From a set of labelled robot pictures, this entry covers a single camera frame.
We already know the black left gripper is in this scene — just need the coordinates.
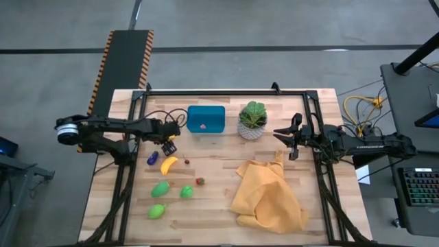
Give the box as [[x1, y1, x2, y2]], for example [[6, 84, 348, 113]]
[[150, 119, 182, 157]]

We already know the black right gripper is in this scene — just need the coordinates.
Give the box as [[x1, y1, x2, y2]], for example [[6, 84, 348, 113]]
[[273, 113, 325, 161]]

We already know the yellow toy banana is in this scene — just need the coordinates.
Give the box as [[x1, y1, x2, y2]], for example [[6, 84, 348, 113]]
[[160, 156, 179, 176]]

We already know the purple toy eggplant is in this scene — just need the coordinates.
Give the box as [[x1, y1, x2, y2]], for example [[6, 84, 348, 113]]
[[146, 150, 160, 166]]

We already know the green toy mango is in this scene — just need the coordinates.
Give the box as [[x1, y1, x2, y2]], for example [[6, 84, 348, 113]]
[[179, 185, 195, 200], [150, 180, 171, 199], [147, 202, 167, 220]]

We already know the orange waffle cloth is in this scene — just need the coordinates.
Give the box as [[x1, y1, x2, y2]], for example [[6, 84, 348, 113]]
[[229, 150, 309, 235]]

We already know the teal plastic tupperware container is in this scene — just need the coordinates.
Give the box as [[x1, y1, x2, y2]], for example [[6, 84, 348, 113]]
[[186, 104, 226, 134]]

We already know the potted plant in patterned pot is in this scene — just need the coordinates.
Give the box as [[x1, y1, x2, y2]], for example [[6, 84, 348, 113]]
[[237, 100, 268, 141]]

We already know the white paper sheet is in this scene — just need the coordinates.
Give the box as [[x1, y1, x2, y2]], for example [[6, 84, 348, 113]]
[[355, 164, 371, 185]]

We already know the black ramp with hazard stripes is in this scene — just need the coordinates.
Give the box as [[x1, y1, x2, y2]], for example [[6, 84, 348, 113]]
[[77, 30, 154, 154]]

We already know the grey side desk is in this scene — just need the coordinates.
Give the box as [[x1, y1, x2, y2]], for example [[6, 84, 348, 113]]
[[379, 62, 439, 154]]

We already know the backlit computer keyboard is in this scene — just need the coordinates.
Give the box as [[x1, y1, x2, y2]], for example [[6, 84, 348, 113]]
[[397, 167, 439, 207]]

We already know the flat computer monitor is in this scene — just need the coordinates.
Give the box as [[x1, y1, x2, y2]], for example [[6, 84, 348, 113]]
[[414, 108, 439, 130]]

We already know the grey keyboard desk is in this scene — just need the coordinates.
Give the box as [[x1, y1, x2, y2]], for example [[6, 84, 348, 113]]
[[389, 152, 439, 238]]

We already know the grey metal stand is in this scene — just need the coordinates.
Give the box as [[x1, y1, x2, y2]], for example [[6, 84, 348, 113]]
[[0, 154, 56, 247]]

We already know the blue-lit dark device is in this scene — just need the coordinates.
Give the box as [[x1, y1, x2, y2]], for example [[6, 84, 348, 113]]
[[0, 136, 19, 158]]

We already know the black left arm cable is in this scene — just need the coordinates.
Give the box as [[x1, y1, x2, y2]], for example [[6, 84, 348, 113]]
[[137, 108, 189, 128]]

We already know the black aluminium rig frame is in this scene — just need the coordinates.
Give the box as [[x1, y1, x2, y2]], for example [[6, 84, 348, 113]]
[[78, 81, 371, 246]]

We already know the yellow extension cable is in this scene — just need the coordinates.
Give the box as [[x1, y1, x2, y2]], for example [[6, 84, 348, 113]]
[[343, 95, 385, 138]]

